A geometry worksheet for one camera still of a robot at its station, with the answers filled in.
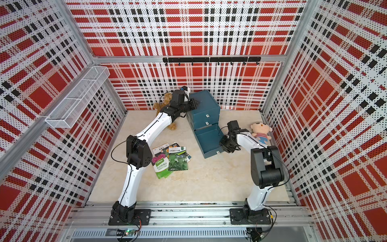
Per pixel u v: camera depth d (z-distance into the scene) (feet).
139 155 1.94
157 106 3.54
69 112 2.31
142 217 2.41
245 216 2.18
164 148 3.23
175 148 3.23
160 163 2.98
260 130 3.30
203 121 3.24
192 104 2.76
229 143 2.65
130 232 2.27
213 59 2.95
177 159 3.05
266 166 1.60
